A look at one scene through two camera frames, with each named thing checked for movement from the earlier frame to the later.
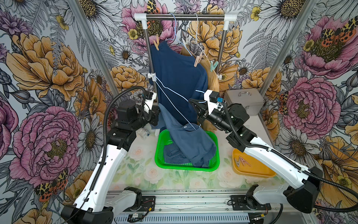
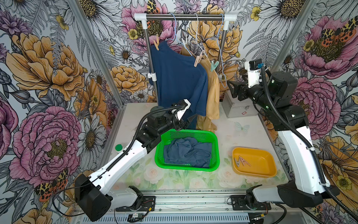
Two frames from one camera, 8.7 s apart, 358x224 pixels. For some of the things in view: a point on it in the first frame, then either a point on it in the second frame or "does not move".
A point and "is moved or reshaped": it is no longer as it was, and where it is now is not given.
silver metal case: [251, 98] does not move
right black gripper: [203, 114] to [242, 86]
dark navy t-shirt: [177, 77] does not move
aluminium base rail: [211, 207] does not move
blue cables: [179, 95] to [220, 51]
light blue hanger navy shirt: [175, 34] does not move
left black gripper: [154, 113] to [183, 124]
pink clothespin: [243, 161] does not move
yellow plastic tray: [244, 163] does not move
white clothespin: [237, 163] does not move
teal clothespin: [213, 66] does not move
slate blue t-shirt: [186, 143] is moved or reshaped
